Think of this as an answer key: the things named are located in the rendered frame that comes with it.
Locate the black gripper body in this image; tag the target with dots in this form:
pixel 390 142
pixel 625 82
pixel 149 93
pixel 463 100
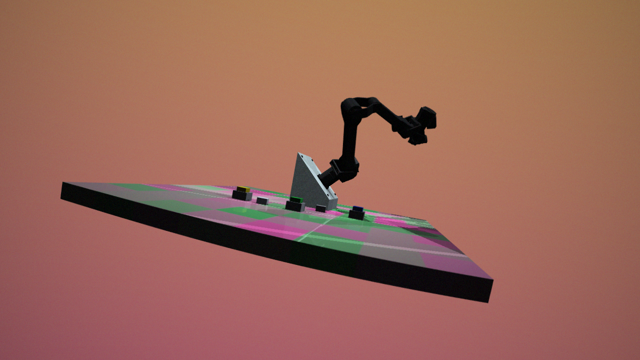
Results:
pixel 433 124

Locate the blue button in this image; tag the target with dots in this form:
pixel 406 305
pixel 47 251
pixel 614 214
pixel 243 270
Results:
pixel 356 213

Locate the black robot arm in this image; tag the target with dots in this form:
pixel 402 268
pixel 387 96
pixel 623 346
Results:
pixel 347 166

